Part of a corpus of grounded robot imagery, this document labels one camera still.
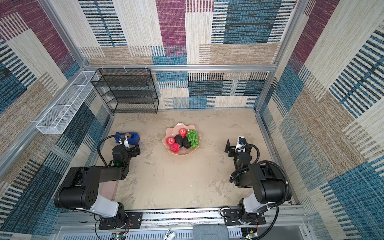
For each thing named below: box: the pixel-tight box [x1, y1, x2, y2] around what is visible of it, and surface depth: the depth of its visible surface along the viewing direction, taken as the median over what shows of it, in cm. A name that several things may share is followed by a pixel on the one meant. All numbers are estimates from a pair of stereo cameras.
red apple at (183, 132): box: [179, 128, 188, 138], surface depth 101 cm
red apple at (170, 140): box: [166, 136, 176, 146], surface depth 96 cm
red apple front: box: [170, 142, 181, 153], surface depth 94 cm
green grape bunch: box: [186, 129, 199, 150], surface depth 96 cm
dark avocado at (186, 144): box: [182, 136, 191, 149], surface depth 98 cm
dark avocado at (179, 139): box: [174, 134, 183, 148], surface depth 98 cm
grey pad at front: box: [192, 224, 229, 240], surface depth 69 cm
